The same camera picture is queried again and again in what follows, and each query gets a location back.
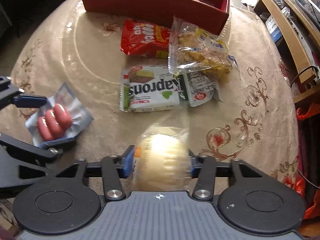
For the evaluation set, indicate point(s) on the sausage pack clear wrapper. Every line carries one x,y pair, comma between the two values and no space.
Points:
62,117

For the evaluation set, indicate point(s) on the red candy snack bag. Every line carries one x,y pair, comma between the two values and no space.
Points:
145,39

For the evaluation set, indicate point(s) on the silver white sachet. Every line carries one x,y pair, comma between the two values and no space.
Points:
201,88

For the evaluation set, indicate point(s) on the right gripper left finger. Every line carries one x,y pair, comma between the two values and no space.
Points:
71,182

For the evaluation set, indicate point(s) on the wooden tv stand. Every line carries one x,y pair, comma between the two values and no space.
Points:
298,22

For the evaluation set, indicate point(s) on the red cardboard box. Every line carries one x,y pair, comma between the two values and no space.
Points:
210,15

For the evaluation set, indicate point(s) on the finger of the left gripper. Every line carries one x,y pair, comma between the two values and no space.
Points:
13,95
47,153

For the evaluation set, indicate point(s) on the green white wafer pack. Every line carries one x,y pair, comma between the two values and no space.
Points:
150,89

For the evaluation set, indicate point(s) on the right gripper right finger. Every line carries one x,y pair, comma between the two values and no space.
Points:
205,169

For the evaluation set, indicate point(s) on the yellow crispy snack clear bag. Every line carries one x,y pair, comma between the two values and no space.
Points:
200,50

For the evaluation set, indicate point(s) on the red plastic bag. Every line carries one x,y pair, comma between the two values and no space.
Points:
302,175

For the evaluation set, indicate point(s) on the round bun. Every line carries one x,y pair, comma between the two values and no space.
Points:
161,161

